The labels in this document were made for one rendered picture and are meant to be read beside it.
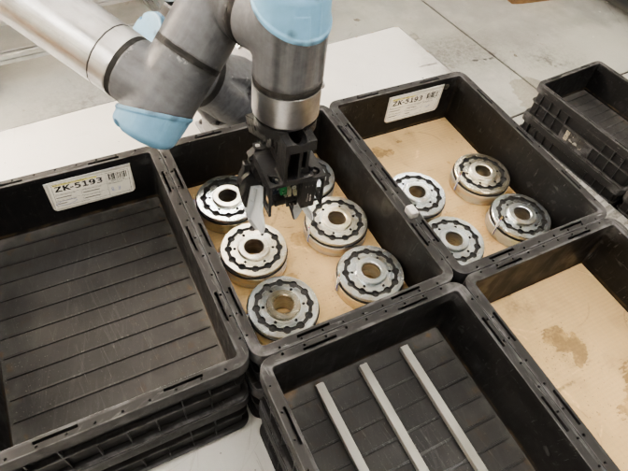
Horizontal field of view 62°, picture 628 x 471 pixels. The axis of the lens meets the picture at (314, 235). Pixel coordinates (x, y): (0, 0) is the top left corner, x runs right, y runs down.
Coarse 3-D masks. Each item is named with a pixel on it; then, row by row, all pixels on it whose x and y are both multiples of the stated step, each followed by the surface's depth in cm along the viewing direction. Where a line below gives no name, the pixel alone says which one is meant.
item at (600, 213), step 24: (456, 72) 102; (360, 96) 94; (480, 96) 98; (504, 120) 94; (360, 144) 86; (528, 144) 91; (384, 168) 83; (552, 168) 88; (576, 192) 85; (600, 216) 81; (432, 240) 75; (528, 240) 77; (456, 264) 73; (480, 264) 73
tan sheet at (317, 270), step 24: (192, 192) 90; (336, 192) 93; (264, 216) 88; (288, 216) 88; (216, 240) 84; (288, 240) 85; (288, 264) 82; (312, 264) 83; (336, 264) 83; (240, 288) 79; (312, 288) 80; (336, 312) 78
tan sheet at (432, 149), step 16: (416, 128) 106; (432, 128) 106; (448, 128) 107; (368, 144) 102; (384, 144) 102; (400, 144) 102; (416, 144) 103; (432, 144) 103; (448, 144) 104; (464, 144) 104; (384, 160) 99; (400, 160) 100; (416, 160) 100; (432, 160) 100; (448, 160) 101; (432, 176) 98; (448, 176) 98; (448, 192) 96; (512, 192) 97; (448, 208) 93; (464, 208) 93; (480, 208) 94; (480, 224) 91; (496, 240) 89
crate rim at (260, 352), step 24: (336, 120) 90; (168, 168) 79; (384, 192) 80; (192, 216) 74; (216, 264) 69; (408, 288) 70; (432, 288) 70; (240, 312) 67; (360, 312) 67; (288, 336) 64; (312, 336) 64
